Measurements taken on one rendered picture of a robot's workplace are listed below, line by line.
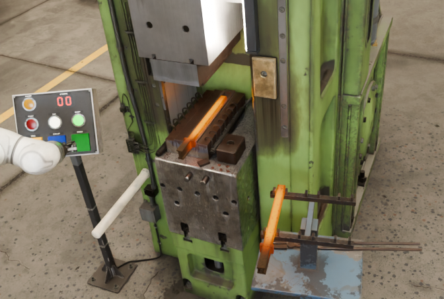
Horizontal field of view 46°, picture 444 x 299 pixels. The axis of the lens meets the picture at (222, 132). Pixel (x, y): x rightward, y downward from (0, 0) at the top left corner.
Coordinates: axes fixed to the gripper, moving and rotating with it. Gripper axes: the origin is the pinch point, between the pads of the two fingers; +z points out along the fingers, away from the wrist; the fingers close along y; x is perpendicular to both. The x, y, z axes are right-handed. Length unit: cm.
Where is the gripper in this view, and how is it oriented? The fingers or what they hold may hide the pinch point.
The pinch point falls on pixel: (71, 145)
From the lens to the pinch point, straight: 215.3
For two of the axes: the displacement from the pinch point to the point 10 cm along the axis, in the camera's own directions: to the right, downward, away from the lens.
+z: 0.2, -1.1, 9.9
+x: -0.9, -9.9, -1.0
